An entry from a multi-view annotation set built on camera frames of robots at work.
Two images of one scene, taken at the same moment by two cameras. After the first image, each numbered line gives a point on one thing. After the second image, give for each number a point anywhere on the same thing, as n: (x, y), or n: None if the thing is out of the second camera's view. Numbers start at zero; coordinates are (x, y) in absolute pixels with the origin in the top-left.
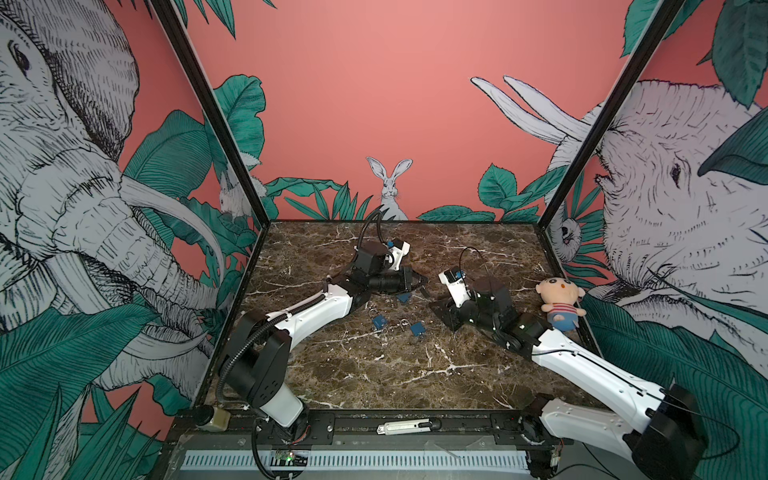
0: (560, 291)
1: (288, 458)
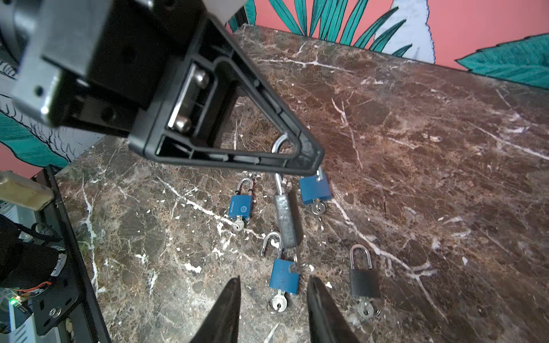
0: None
1: (14, 299)
